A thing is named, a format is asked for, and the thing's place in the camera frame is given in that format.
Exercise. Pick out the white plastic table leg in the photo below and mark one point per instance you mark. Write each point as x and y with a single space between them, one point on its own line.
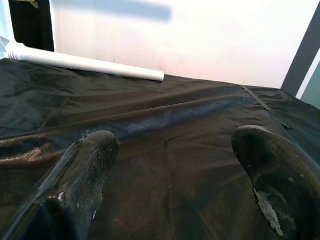
87 63

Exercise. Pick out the dark grey frame post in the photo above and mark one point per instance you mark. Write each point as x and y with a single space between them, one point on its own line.
302 50

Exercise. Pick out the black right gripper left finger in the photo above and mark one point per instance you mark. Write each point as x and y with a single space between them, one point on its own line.
75 187

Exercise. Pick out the black door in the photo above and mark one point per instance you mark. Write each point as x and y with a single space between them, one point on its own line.
32 25

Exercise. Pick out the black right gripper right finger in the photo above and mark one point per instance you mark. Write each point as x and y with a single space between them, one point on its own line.
282 180

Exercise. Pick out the black plastic table sheet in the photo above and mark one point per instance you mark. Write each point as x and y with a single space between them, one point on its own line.
162 120

